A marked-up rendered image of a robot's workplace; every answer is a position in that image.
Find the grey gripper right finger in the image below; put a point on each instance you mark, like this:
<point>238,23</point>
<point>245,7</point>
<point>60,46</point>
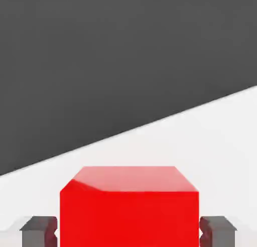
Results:
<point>220,233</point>

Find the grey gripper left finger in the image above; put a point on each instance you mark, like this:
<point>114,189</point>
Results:
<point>34,233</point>

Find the small red cube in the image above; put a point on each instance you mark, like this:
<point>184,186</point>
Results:
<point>129,210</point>

